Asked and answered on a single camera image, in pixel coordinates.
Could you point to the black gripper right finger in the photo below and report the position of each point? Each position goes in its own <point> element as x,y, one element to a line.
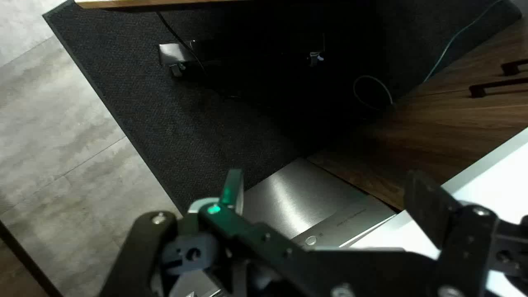
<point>472,242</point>

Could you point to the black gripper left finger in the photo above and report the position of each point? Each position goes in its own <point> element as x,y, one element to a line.
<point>251,260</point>

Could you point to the dark wood cabinet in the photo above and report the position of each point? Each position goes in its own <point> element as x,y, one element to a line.
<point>437,128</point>

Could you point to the black floor mat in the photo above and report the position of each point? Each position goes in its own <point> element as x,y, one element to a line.
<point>203,88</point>

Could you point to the black cabinet handle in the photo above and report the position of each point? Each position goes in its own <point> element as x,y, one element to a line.
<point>513,67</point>
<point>482,90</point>

